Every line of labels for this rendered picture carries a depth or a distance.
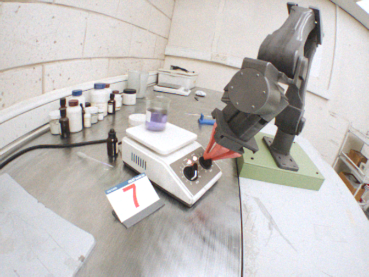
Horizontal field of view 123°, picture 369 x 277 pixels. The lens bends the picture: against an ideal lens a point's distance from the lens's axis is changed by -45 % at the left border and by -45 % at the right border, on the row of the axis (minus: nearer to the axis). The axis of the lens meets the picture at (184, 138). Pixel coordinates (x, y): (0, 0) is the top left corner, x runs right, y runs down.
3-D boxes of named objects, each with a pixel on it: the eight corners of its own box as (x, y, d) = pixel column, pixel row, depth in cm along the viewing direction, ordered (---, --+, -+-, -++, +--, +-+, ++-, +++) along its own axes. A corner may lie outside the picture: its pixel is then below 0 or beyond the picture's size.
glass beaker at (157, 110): (161, 138, 38) (166, 100, 34) (139, 132, 38) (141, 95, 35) (171, 128, 43) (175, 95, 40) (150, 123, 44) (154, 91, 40)
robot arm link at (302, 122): (305, 118, 39) (307, 117, 43) (277, 106, 44) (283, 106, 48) (297, 140, 42) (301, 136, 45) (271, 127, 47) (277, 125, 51)
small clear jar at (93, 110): (93, 118, 62) (93, 105, 60) (100, 122, 61) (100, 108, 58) (84, 121, 59) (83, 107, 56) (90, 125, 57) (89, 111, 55)
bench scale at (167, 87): (187, 97, 123) (188, 90, 121) (152, 90, 125) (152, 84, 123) (190, 92, 140) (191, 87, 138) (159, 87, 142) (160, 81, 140)
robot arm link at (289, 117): (294, 133, 41) (317, 20, 28) (273, 123, 45) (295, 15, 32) (298, 131, 45) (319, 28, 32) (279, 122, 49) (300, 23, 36)
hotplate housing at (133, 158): (220, 179, 42) (229, 150, 38) (189, 210, 31) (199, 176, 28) (152, 144, 52) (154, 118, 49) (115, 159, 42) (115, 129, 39)
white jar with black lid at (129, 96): (137, 103, 89) (139, 89, 86) (130, 106, 83) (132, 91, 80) (127, 101, 90) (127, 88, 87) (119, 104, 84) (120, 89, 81)
